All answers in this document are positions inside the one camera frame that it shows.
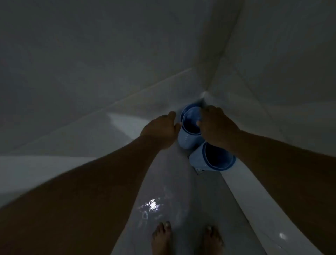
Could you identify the person's left hand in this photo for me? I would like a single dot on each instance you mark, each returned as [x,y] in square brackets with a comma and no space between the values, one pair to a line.
[160,131]

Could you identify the person's right hand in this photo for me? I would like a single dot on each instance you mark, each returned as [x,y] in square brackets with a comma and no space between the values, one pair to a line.
[218,126]

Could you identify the blue bath mat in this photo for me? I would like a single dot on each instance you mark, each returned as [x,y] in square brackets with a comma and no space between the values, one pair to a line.
[190,139]
[199,159]

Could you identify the person's right forearm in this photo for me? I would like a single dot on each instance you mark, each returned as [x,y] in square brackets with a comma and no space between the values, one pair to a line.
[288,170]

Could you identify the person's left forearm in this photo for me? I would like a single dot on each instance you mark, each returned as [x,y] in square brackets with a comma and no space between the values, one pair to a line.
[78,197]

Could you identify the person's left foot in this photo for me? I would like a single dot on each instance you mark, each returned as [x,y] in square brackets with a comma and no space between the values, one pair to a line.
[161,239]

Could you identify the person's foot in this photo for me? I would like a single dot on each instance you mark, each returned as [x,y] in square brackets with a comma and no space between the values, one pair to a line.
[212,241]
[161,239]

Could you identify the person's right foot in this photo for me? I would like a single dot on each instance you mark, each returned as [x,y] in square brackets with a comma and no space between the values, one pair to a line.
[212,241]

